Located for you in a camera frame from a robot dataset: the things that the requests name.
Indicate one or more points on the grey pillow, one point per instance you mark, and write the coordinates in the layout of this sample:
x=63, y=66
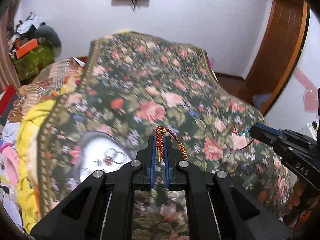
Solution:
x=48, y=34

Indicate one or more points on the red flat box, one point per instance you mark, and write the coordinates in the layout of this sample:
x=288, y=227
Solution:
x=8, y=99

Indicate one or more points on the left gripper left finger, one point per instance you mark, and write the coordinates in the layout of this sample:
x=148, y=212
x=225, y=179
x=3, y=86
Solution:
x=145, y=178

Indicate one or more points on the striped pink curtain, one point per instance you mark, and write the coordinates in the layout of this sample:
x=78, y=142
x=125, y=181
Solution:
x=8, y=74

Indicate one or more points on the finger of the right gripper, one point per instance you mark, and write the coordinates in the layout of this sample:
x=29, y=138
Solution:
x=265, y=134

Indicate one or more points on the wooden door frame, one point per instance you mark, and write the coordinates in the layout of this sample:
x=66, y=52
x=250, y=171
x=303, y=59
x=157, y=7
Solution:
x=280, y=50

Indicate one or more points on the purple jewelry tin box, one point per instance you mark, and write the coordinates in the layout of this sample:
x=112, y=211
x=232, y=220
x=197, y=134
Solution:
x=99, y=151

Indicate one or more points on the yellow blanket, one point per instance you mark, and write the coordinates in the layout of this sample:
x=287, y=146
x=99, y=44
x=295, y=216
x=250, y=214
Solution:
x=26, y=147

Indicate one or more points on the patterned beige quilt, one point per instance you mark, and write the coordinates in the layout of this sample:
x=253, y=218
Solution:
x=55, y=79

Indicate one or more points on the floral bed cover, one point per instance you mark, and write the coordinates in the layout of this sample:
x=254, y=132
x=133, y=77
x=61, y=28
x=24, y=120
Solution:
x=135, y=86

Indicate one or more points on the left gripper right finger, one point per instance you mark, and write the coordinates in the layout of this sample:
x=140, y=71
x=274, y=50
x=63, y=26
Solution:
x=172, y=156

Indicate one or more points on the orange box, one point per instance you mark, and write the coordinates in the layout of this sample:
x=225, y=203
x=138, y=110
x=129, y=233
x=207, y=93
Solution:
x=26, y=48

